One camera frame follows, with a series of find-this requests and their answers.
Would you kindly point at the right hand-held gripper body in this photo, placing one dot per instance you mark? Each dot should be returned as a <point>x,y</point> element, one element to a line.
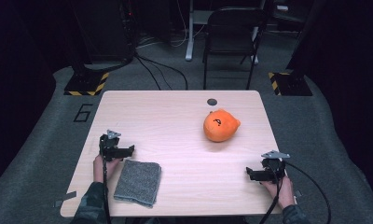
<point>273,166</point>

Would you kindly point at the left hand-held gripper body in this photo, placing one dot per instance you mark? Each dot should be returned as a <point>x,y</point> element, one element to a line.
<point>108,146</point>

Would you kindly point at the grey towel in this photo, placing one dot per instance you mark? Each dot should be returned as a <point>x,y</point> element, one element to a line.
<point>138,183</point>

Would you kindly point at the orange plush toy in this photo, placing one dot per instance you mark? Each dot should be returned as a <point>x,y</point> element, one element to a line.
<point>220,127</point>

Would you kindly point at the person's left hand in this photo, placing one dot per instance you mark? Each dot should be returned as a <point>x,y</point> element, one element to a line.
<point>98,171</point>

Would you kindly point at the person's right hand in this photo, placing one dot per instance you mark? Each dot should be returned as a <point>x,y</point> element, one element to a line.
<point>285,194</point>

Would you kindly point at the black stand with striped base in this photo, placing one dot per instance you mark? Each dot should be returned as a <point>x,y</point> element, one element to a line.
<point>85,84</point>
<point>292,84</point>

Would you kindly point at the dark round table grommet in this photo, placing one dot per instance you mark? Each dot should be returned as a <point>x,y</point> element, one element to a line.
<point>212,102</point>

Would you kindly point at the white desk leg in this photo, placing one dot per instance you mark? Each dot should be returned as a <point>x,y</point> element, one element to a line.
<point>189,46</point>
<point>255,57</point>

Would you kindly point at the black equipment cabinet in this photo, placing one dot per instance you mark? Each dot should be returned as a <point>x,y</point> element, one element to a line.
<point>103,31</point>

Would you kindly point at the black folding chair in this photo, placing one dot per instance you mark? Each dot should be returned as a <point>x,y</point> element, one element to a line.
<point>231,34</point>

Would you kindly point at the small white box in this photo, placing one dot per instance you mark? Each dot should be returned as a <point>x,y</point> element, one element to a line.
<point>282,8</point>

